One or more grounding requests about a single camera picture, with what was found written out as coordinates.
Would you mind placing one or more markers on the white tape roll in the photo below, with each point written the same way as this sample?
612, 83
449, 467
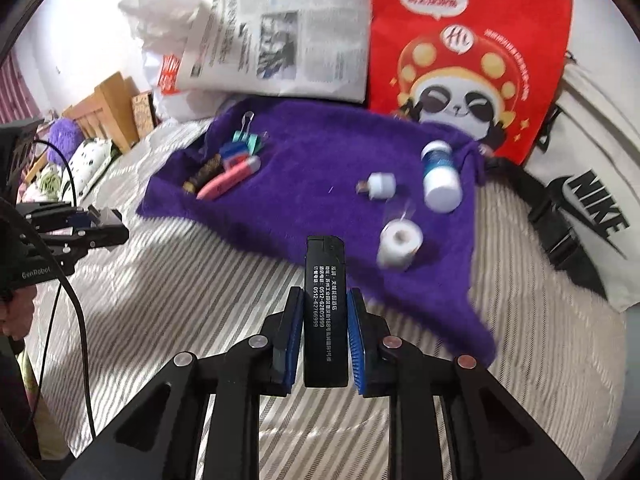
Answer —
397, 247

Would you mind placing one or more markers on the white plug adapter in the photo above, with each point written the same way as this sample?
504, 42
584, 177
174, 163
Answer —
380, 186

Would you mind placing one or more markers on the purple towel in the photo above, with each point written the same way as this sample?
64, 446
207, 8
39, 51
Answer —
310, 200

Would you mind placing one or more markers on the dark brown lipstick tube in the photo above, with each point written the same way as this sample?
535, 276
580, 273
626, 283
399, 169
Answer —
202, 176

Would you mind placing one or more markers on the patterned cardboard box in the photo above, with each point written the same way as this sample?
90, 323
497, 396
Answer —
145, 115

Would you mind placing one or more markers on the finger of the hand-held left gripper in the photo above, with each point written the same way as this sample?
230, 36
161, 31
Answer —
60, 215
100, 232

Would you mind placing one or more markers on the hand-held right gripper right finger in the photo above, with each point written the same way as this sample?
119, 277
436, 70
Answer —
356, 345

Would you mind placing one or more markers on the green binder clip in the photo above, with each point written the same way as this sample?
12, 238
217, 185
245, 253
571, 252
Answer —
250, 140

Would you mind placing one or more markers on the black rectangular box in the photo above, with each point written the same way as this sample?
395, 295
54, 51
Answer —
325, 310

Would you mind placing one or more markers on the white plastic bag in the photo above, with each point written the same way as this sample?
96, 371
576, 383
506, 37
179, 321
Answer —
155, 35

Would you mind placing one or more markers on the white spotted pillow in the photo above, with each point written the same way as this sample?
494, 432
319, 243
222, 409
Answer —
90, 165

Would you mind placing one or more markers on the folded newspaper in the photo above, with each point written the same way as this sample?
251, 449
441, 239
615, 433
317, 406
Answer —
280, 35

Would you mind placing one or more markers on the small red and blue item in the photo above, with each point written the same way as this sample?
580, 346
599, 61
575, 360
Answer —
234, 152

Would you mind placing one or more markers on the wooden headboard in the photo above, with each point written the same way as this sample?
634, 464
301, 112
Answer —
107, 105

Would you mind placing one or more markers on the red panda print bag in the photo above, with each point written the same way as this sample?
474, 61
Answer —
465, 35

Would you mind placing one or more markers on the pink tube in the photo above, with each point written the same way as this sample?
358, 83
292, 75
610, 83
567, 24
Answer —
227, 180

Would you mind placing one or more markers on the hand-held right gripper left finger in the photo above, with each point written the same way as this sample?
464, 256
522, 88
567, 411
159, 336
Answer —
295, 335

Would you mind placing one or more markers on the blue bottle with white cap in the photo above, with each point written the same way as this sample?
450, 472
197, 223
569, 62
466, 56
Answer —
440, 180

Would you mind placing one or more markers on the purple fluffy cushion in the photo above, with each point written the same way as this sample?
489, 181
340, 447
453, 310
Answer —
65, 137

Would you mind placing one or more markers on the person's left hand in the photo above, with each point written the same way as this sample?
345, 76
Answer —
17, 312

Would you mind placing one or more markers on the person's left forearm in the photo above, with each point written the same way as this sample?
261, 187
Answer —
15, 395

